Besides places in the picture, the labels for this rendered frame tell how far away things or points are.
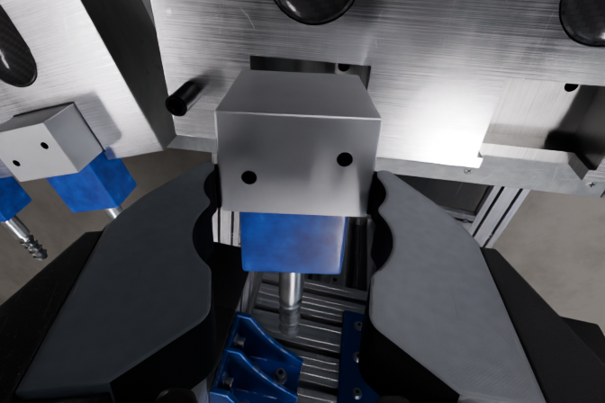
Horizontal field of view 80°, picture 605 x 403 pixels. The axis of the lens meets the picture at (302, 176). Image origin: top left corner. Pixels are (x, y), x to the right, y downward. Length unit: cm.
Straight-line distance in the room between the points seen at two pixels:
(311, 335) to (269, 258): 39
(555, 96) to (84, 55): 25
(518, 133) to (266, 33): 14
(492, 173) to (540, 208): 116
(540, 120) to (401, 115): 8
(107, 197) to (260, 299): 33
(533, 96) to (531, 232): 134
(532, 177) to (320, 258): 21
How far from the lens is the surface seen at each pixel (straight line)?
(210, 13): 17
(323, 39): 16
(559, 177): 33
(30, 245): 41
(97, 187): 29
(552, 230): 156
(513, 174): 32
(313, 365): 52
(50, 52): 27
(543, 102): 22
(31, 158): 28
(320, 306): 57
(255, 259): 16
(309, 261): 15
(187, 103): 17
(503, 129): 22
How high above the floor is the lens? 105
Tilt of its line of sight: 53 degrees down
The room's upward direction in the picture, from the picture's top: 165 degrees counter-clockwise
